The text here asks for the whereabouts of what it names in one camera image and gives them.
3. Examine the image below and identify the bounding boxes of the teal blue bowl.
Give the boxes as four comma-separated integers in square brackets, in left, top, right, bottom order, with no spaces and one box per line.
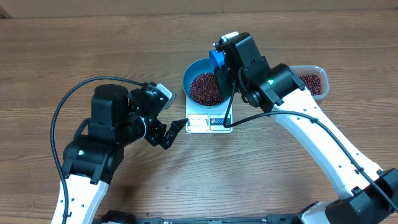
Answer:
[182,58,230,101]

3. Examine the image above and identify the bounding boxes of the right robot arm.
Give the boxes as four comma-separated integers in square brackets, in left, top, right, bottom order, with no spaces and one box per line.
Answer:
[209,32,397,223]

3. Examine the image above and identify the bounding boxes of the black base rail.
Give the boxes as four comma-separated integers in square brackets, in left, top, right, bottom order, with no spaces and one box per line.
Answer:
[92,210,303,224]

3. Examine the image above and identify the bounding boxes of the red beans in bowl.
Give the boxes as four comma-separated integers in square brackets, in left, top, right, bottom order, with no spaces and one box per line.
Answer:
[190,72,224,106]

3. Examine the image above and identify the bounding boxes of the clear plastic container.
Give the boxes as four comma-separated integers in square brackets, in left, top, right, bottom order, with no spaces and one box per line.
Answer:
[291,65,330,100]

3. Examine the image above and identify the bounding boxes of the blue plastic measuring scoop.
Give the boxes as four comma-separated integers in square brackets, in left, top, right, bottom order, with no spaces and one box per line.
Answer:
[209,50,225,70]

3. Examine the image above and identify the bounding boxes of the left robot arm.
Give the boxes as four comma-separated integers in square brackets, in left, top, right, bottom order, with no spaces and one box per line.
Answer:
[52,82,187,223]

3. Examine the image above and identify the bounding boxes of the white digital kitchen scale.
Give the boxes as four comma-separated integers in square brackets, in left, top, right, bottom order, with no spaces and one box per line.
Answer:
[185,96,233,134]

